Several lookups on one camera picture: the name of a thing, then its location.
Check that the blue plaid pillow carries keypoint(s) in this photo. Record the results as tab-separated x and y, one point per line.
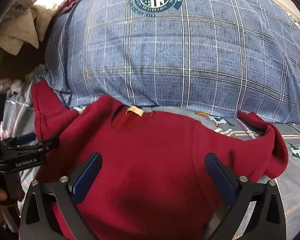
212	56

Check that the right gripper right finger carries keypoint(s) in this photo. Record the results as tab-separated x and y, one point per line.
268	218

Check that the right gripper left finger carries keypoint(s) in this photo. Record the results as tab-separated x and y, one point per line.
68	192

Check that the beige crumpled cloth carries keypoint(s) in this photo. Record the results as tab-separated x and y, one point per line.
24	22

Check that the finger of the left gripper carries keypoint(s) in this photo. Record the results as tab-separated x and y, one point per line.
28	144

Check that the red small sweater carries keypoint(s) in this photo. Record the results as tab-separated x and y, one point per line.
153	183

